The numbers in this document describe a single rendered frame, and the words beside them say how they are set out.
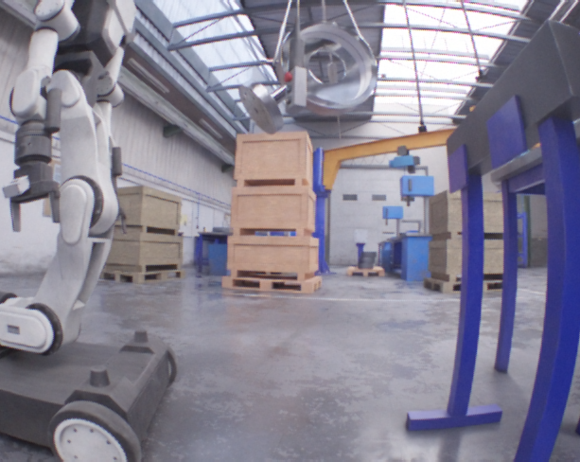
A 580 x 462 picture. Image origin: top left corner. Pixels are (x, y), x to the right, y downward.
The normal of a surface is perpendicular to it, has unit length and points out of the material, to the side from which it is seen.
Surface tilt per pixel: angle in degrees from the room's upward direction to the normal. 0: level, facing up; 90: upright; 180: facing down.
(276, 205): 90
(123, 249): 90
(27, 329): 90
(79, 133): 115
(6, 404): 90
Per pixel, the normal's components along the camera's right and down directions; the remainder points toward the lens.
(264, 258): -0.23, -0.07
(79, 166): 0.17, -0.06
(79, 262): 0.15, 0.37
